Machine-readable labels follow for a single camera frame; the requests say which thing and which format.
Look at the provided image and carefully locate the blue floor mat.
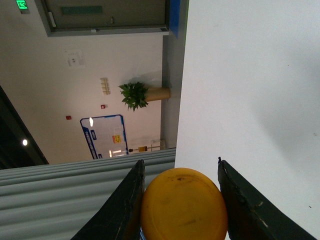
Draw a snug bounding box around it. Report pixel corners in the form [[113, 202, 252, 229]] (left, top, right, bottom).
[[169, 0, 189, 40]]

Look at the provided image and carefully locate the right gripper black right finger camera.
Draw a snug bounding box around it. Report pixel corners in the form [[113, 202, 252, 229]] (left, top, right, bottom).
[[217, 157, 315, 240]]

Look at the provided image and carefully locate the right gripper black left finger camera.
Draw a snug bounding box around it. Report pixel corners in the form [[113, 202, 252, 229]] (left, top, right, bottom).
[[72, 159, 145, 240]]

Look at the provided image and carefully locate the left potted plant gold vase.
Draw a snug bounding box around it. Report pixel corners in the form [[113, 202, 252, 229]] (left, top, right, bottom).
[[119, 81, 171, 112]]

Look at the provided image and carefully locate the green exit sign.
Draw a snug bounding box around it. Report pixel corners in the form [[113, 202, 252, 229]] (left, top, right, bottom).
[[15, 0, 30, 15]]

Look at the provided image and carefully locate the yellow mushroom push button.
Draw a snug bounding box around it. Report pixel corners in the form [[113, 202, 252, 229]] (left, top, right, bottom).
[[140, 168, 228, 240]]

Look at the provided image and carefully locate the dark doorway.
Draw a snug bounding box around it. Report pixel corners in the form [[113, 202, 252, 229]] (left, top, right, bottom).
[[36, 0, 170, 37]]

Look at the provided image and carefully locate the blue framed notice board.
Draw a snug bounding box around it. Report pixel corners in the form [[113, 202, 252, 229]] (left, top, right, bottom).
[[80, 114, 129, 160]]

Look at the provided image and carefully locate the grey curtain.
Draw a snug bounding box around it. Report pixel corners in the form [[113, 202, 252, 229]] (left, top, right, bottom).
[[0, 148, 176, 240]]

